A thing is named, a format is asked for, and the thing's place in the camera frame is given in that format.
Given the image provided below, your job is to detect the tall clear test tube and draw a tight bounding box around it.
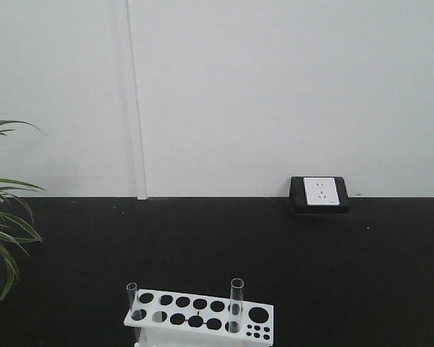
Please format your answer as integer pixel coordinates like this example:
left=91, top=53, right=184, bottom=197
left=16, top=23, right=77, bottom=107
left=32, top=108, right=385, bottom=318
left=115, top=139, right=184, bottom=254
left=229, top=278, right=244, bottom=333

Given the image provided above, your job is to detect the short clear test tube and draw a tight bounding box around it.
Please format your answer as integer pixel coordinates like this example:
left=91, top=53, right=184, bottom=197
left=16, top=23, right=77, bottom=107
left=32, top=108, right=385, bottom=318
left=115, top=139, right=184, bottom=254
left=126, top=282, right=143, bottom=321

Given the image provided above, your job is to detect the black socket mounting block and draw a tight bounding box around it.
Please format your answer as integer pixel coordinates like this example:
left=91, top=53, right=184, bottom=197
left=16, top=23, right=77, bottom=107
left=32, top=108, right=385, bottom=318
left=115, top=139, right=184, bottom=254
left=289, top=176, right=350, bottom=214

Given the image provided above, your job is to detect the white test tube rack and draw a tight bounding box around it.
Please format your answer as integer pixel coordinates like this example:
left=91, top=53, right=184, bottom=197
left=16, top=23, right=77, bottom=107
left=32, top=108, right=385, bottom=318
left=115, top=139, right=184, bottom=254
left=124, top=288, right=275, bottom=346

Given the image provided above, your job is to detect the green spider plant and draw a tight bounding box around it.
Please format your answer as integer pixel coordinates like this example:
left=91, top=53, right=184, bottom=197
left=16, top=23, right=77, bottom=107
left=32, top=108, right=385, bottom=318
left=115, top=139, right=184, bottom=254
left=0, top=119, right=46, bottom=301

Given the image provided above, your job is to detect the white wall socket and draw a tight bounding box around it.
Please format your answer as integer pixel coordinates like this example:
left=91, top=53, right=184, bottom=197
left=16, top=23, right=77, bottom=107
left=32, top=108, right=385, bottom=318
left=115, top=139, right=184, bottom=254
left=302, top=177, right=340, bottom=206

